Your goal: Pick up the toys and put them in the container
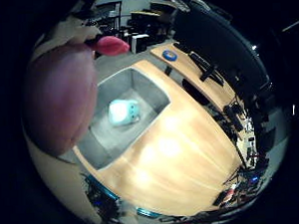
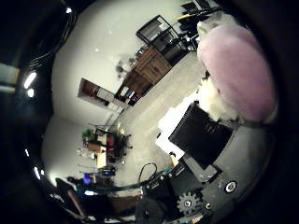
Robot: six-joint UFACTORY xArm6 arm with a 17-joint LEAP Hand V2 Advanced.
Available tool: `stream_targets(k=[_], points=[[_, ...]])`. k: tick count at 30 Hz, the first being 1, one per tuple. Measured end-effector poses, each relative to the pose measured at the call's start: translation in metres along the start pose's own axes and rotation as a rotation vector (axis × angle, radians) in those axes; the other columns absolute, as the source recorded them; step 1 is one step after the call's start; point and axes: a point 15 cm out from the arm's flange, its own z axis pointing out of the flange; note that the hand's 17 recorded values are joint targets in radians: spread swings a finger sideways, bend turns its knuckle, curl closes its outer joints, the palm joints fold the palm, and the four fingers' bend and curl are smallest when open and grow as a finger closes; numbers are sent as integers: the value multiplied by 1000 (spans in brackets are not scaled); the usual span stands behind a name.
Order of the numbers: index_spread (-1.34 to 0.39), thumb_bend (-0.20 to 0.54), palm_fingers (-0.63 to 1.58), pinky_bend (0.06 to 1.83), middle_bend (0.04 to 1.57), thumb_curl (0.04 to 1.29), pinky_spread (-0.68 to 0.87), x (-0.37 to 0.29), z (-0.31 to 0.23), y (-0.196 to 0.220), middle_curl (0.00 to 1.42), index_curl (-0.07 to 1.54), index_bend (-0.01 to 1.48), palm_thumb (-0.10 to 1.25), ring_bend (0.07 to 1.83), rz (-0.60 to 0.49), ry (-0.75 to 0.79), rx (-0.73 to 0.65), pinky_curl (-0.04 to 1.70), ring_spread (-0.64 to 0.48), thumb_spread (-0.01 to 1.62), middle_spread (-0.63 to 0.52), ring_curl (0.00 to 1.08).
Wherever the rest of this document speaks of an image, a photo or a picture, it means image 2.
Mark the pink and white plush toy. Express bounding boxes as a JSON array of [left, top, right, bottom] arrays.
[[195, 12, 278, 124]]

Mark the wooden cabinet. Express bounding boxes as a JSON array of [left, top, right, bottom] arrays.
[[114, 46, 173, 106]]

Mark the red office chair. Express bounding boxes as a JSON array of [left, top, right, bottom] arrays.
[[106, 133, 118, 154]]

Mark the black metal rack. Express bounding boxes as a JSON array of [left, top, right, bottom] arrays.
[[135, 14, 189, 63]]

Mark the green potted plant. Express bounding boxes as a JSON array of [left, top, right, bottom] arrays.
[[81, 128, 97, 147]]

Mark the yellow and black equipment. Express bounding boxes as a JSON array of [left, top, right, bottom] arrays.
[[177, 1, 213, 23]]

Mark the thin black looped cable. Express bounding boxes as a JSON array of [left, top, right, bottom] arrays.
[[137, 161, 159, 185]]

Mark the brown wall shelf niche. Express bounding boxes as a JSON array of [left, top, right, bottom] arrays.
[[78, 77, 125, 110]]

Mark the black cable bundle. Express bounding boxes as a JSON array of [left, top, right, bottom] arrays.
[[29, 5, 78, 71]]

